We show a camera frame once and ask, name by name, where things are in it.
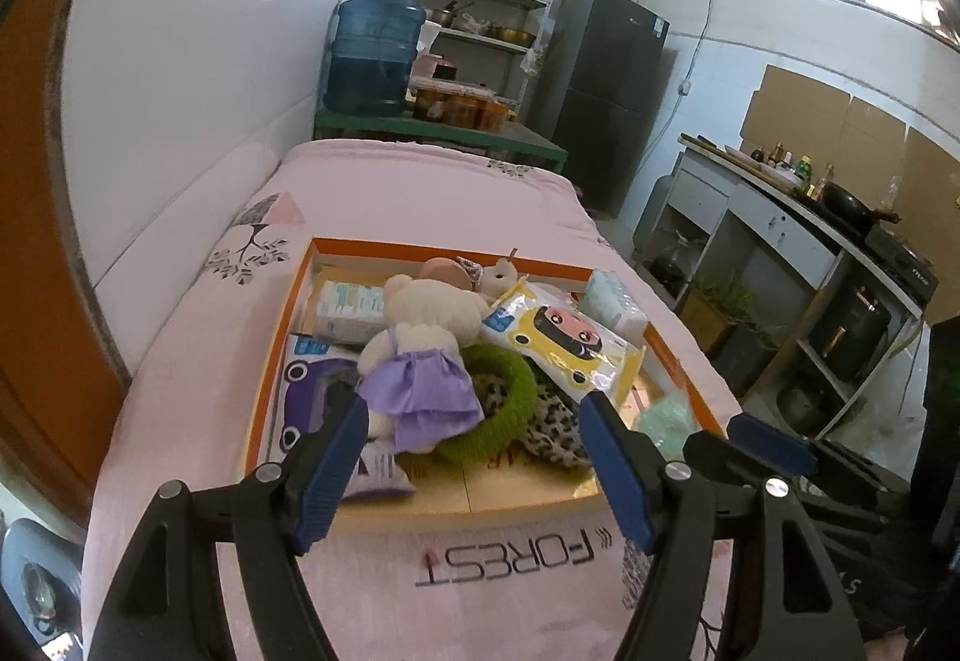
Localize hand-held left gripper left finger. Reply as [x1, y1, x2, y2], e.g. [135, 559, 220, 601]
[86, 391, 372, 661]

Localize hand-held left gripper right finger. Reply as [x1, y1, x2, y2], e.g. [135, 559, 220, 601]
[577, 389, 863, 661]

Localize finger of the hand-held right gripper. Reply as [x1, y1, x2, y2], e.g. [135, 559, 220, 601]
[724, 412, 912, 489]
[682, 431, 890, 534]

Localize mint green soft pack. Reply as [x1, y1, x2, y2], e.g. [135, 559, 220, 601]
[630, 389, 700, 458]

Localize leopard print scrunchie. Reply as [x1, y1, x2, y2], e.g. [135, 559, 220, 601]
[478, 372, 595, 473]

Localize purple wet wipes pack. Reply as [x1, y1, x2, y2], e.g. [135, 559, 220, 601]
[277, 331, 417, 503]

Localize shallow orange-rimmed cardboard box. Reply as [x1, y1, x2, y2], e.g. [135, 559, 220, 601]
[238, 236, 732, 538]

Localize cream teddy bear purple dress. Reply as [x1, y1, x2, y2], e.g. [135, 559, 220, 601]
[355, 273, 490, 456]

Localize green fuzzy ring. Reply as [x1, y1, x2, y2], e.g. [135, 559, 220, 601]
[437, 342, 539, 465]

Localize yellow wet wipes pack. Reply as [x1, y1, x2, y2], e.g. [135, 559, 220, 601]
[480, 281, 647, 408]

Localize white green tissue pack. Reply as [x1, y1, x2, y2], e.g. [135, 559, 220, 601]
[310, 278, 389, 345]

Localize white blue tissue pack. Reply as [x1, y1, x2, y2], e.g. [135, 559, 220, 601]
[581, 269, 650, 348]

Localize small cream plush pink ruffle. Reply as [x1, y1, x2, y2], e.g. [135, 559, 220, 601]
[456, 247, 526, 304]

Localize dark round pot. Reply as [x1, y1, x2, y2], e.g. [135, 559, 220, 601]
[775, 377, 835, 438]

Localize potted plants crate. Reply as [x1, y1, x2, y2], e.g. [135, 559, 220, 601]
[679, 275, 785, 396]

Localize black cooking pot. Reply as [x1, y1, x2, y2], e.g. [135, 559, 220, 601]
[808, 282, 893, 383]

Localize gas stove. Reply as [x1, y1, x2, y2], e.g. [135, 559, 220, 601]
[864, 226, 940, 301]

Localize white cabinet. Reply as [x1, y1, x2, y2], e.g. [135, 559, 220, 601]
[637, 134, 942, 441]

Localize grey gas cylinder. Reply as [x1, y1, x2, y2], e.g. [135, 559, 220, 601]
[636, 173, 677, 251]

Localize black wok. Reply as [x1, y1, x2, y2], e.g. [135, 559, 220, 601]
[817, 181, 899, 226]

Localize group of condiment bottles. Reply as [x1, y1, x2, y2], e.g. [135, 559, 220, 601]
[750, 142, 837, 201]

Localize floor fan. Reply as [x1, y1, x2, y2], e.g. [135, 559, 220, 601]
[0, 518, 82, 661]

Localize green table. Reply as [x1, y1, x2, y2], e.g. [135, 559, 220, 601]
[313, 106, 569, 176]

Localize dark grey refrigerator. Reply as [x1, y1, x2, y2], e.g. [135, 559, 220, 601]
[525, 0, 672, 220]

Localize row of amber jars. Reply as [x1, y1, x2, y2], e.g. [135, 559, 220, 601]
[411, 77, 520, 133]

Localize blue water jug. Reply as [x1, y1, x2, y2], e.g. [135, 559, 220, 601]
[322, 0, 419, 118]

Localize cardboard wall sheets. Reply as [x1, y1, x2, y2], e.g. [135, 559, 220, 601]
[739, 65, 960, 326]

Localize brown wooden door frame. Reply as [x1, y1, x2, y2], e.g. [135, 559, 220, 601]
[0, 0, 128, 527]

